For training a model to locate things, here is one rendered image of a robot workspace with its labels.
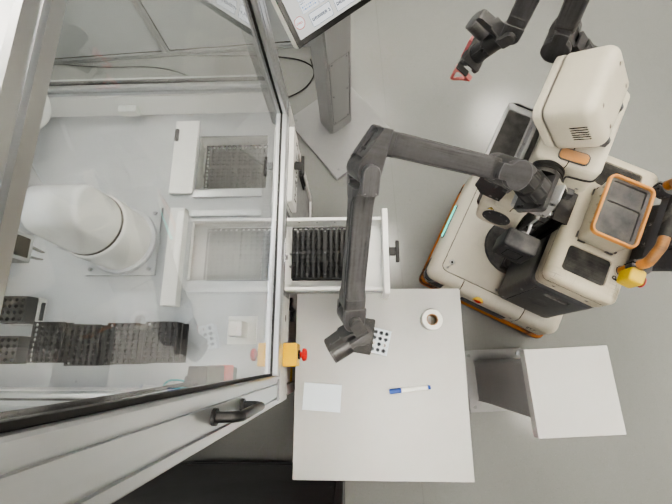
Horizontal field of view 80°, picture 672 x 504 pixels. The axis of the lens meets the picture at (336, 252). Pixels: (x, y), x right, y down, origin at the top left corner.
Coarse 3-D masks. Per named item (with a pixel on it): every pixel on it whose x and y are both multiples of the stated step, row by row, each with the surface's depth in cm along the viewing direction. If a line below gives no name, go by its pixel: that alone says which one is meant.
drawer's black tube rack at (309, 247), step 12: (300, 228) 137; (312, 228) 137; (324, 228) 136; (336, 228) 136; (300, 240) 136; (312, 240) 136; (324, 240) 135; (336, 240) 135; (300, 252) 135; (312, 252) 134; (324, 252) 134; (336, 252) 134; (300, 264) 137; (312, 264) 133; (324, 264) 133; (336, 264) 133; (300, 276) 136; (312, 276) 132; (324, 276) 132; (336, 276) 132
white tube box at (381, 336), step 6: (378, 330) 137; (384, 330) 137; (378, 336) 137; (384, 336) 136; (390, 336) 136; (378, 342) 138; (384, 342) 136; (372, 348) 139; (378, 348) 138; (384, 348) 135; (378, 354) 138; (384, 354) 135
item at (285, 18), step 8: (272, 0) 140; (280, 0) 139; (368, 0) 152; (280, 8) 140; (352, 8) 150; (280, 16) 143; (288, 16) 142; (344, 16) 150; (288, 24) 143; (328, 24) 149; (288, 32) 146; (296, 32) 145; (320, 32) 149; (296, 40) 146; (304, 40) 148
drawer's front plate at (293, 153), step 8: (296, 136) 149; (296, 144) 149; (296, 152) 149; (288, 160) 140; (296, 160) 149; (288, 168) 140; (288, 176) 139; (288, 184) 138; (288, 192) 137; (296, 192) 148; (288, 200) 137; (296, 200) 148
